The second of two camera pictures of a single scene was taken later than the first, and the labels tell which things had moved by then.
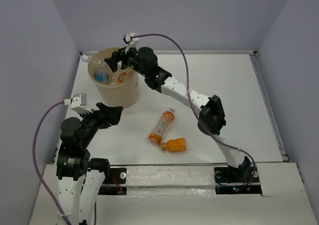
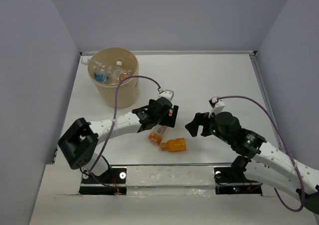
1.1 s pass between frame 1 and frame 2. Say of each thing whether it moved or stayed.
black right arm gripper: moved
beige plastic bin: stayed
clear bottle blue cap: stayed
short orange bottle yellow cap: stayed
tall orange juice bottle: stayed
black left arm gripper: moved
